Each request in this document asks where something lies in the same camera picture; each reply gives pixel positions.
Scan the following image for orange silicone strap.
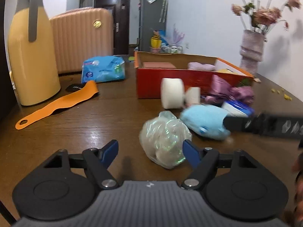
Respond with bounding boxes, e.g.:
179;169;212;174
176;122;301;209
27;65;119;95
15;79;100;131

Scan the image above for red cardboard box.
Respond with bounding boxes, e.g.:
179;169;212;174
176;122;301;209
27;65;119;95
134;51;254;99

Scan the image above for blue wet wipes pack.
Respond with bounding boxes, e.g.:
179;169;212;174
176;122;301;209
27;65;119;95
81;56;125;84

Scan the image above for small white block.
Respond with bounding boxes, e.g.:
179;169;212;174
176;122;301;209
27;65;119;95
185;87;201;106

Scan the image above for pink textured vase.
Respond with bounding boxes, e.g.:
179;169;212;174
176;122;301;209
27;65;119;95
240;30;265;75

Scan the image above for yellow crumbs on table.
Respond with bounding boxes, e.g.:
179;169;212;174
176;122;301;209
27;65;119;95
271;89;292;101

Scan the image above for light blue plush toy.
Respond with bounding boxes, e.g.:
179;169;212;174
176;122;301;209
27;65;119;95
180;105;231;140

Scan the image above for yellow thermos jug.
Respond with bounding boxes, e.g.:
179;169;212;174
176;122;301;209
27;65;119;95
8;0;61;106

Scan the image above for wire rack with supplies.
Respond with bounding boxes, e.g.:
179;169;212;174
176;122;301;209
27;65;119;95
160;43;183;54

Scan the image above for pink ribbed suitcase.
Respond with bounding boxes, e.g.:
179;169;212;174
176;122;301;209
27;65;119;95
50;7;113;74

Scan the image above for person's right hand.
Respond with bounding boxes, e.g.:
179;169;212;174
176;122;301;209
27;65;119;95
284;153;302;226

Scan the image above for dark brown entrance door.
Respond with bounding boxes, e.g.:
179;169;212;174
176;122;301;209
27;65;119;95
94;0;130;55

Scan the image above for dried pink roses bouquet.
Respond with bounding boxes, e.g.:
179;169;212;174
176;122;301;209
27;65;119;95
231;0;302;36

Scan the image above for grey refrigerator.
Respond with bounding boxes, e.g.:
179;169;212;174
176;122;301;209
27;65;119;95
139;0;168;52

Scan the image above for yellow bucket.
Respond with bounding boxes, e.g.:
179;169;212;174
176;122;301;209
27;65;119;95
151;35;162;49

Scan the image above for white tape roll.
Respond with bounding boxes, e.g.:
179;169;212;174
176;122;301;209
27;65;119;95
160;78;184;110

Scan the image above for iridescent plastic bag bundle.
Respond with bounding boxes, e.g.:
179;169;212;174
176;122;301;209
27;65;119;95
139;111;192;169

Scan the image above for purple satin ribbon bundle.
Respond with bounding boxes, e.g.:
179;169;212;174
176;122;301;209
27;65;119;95
204;75;255;106

